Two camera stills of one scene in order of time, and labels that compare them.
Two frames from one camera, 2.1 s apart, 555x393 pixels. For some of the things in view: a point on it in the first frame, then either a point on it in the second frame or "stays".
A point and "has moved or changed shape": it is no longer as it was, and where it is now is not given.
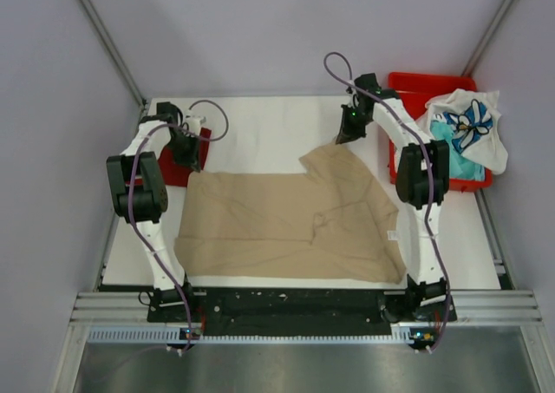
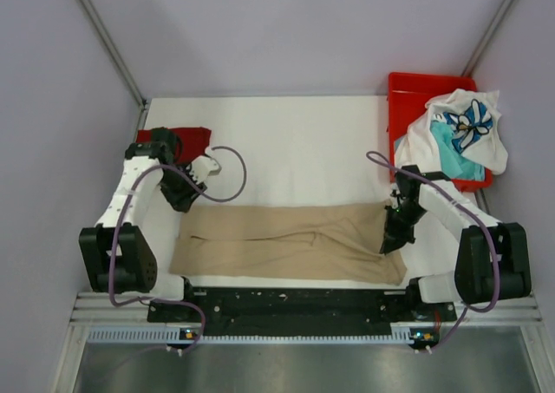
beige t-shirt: (340, 219) has moved or changed shape
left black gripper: (192, 158) to (182, 201)
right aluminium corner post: (494, 25) stays
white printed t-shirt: (473, 117) stays
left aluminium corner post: (106, 39) stays
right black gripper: (346, 133) to (395, 238)
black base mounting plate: (287, 312) stays
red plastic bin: (415, 89) stays
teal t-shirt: (460, 168) stays
